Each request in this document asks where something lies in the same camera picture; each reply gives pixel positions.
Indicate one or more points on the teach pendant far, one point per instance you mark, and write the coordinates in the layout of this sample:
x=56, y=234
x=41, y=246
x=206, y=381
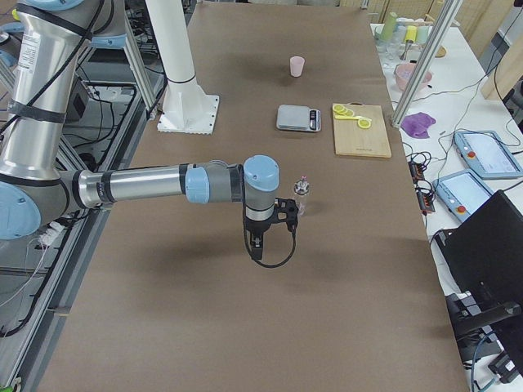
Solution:
x=487, y=155

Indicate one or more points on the teach pendant near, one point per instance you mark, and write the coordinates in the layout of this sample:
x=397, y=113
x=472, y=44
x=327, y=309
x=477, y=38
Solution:
x=462, y=192

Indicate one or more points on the yellow cup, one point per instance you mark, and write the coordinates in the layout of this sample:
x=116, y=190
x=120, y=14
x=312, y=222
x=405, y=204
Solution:
x=411, y=33

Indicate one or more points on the silver digital kitchen scale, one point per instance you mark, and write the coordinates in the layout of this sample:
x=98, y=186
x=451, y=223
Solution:
x=298, y=118

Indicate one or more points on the yellow plastic knife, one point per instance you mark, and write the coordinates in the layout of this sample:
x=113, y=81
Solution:
x=344, y=117

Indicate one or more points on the aluminium frame post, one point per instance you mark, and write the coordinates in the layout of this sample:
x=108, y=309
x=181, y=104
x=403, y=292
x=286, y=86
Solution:
x=435, y=38

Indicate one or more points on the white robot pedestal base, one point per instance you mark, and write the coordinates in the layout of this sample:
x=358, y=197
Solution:
x=186, y=106

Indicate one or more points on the green cup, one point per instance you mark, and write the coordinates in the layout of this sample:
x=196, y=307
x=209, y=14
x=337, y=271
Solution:
x=388, y=26

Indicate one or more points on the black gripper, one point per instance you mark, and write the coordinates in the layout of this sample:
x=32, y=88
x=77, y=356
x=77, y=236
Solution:
x=257, y=227

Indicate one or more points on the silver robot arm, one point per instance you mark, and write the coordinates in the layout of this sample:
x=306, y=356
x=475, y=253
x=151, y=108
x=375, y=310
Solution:
x=34, y=193

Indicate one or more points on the lemon slice near blade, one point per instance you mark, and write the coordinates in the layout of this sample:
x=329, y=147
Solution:
x=364, y=123

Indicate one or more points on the clear glass sauce bottle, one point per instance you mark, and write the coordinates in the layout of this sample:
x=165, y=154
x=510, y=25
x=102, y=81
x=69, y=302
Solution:
x=301, y=189

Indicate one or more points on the pink bowl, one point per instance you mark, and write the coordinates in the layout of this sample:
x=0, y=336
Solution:
x=403, y=73

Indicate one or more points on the pink plastic cup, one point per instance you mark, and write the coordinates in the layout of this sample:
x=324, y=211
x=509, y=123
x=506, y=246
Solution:
x=296, y=66

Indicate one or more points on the black power strip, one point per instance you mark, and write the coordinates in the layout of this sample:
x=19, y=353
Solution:
x=423, y=188

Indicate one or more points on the bamboo cutting board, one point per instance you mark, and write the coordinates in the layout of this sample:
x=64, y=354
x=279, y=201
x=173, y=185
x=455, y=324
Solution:
x=350, y=140

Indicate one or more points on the purple cloth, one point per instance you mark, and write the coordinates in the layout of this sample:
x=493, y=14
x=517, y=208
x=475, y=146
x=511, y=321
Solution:
x=416, y=125

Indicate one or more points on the teach pendant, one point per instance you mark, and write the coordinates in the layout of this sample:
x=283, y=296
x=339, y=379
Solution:
x=487, y=155
x=462, y=192

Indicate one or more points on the black monitor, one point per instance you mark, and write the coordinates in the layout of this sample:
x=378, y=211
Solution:
x=484, y=256

